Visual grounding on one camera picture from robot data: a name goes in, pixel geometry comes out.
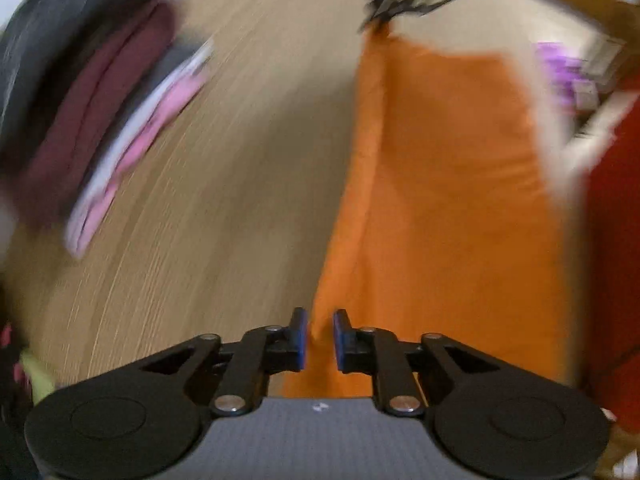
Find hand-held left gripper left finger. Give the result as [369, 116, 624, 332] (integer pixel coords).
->
[140, 307, 308, 417]

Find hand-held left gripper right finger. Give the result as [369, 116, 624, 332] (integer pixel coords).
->
[332, 308, 501, 417]

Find orange shirt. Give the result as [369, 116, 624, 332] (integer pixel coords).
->
[282, 25, 576, 401]

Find yellow-green cloth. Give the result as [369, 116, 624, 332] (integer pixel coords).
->
[17, 350, 56, 406]

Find pink folded garment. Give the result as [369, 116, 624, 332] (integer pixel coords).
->
[65, 77, 208, 258]

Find white folded garment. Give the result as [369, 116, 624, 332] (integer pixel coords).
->
[65, 40, 216, 231]

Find person's red sweater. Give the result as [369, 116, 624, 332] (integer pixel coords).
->
[585, 90, 640, 421]

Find grey folded garment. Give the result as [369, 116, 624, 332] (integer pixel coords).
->
[150, 42, 211, 91]

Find purple object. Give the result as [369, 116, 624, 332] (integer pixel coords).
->
[532, 42, 601, 111]

